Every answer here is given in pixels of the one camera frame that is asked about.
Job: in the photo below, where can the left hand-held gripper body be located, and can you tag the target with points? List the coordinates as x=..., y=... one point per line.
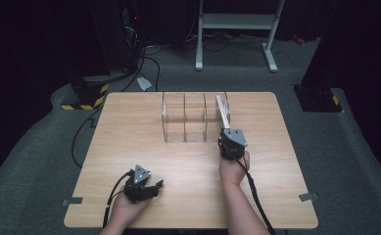
x=138, y=187

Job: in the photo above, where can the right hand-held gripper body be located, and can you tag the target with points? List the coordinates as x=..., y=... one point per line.
x=233, y=143

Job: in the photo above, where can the white green leaf picture book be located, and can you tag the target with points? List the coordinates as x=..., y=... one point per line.
x=223, y=111

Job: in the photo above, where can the clear acrylic divided box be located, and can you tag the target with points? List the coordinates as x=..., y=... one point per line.
x=191, y=117

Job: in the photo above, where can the person's left hand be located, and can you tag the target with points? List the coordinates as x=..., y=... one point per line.
x=127, y=210

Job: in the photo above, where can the person's right hand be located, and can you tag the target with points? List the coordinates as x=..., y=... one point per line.
x=232, y=171

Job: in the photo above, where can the grey tape piece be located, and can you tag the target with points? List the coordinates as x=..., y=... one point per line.
x=72, y=201
x=308, y=197

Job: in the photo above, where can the black base with yellow mark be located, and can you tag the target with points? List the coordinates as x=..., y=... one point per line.
x=318, y=99

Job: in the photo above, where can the white paper scrap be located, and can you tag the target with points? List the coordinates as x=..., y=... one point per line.
x=144, y=83

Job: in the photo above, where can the black yellow striped base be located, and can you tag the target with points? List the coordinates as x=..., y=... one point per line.
x=86, y=94

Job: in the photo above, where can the white metal stand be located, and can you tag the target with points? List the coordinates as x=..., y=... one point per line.
x=237, y=32

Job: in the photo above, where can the small red object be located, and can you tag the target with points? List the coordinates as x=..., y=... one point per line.
x=298, y=39

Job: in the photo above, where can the dark equipment rack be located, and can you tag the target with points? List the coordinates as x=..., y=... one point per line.
x=126, y=32

